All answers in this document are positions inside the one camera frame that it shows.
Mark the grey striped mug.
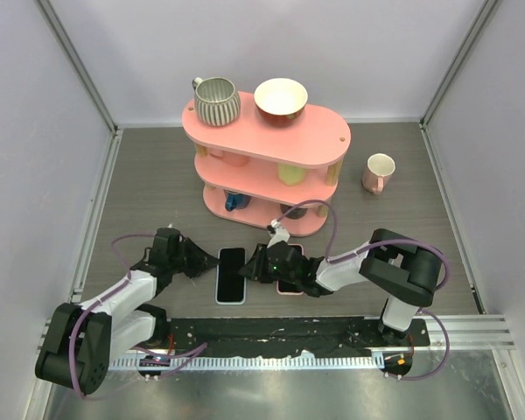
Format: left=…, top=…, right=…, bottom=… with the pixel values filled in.
left=192, top=77, right=241, bottom=127

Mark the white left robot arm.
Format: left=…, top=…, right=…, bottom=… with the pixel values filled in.
left=34, top=227, right=219, bottom=397

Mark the pink cup on shelf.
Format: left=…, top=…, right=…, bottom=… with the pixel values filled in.
left=208, top=149, right=249, bottom=167

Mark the light blue phone case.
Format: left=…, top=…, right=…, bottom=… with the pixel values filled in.
left=213, top=247, right=249, bottom=306

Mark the pink mug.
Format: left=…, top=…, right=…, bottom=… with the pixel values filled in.
left=361, top=153, right=396, bottom=195

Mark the blue mug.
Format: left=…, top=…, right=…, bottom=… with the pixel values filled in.
left=224, top=191, right=251, bottom=212

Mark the white slotted cable duct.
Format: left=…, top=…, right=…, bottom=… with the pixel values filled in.
left=109, top=352, right=384, bottom=372

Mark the purple smartphone black screen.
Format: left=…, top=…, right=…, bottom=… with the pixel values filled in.
left=276, top=245, right=304, bottom=295

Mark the pink three-tier wooden shelf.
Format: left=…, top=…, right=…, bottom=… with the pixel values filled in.
left=182, top=92, right=351, bottom=236

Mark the yellow-green cup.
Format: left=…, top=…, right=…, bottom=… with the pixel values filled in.
left=277, top=164, right=307, bottom=186

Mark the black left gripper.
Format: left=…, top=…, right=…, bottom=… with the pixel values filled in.
left=169, top=238, right=220, bottom=280

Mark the red bowl white inside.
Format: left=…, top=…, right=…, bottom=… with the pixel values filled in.
left=254, top=78, right=308, bottom=128

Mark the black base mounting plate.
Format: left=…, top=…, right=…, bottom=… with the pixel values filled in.
left=137, top=317, right=431, bottom=359

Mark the pink phone case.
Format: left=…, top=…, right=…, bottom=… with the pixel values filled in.
left=274, top=259, right=304, bottom=295

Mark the dark teal mug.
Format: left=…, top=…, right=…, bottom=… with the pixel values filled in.
left=280, top=204, right=307, bottom=220

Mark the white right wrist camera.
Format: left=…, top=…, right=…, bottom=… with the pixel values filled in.
left=266, top=220, right=290, bottom=249

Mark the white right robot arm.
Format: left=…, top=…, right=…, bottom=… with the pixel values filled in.
left=239, top=228, right=450, bottom=346

